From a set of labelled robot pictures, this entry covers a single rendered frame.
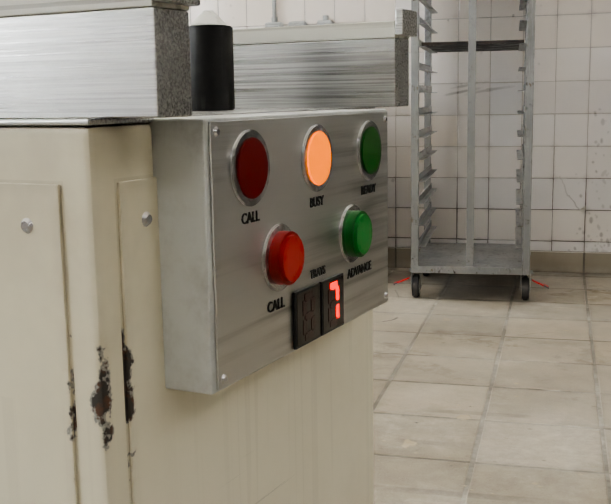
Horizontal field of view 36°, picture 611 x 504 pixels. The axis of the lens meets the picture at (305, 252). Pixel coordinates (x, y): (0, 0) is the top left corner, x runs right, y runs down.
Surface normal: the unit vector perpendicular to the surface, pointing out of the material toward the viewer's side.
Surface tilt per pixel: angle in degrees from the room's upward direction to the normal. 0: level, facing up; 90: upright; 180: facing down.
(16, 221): 90
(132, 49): 90
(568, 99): 90
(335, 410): 90
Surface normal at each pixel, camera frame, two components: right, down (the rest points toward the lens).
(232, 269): 0.90, 0.06
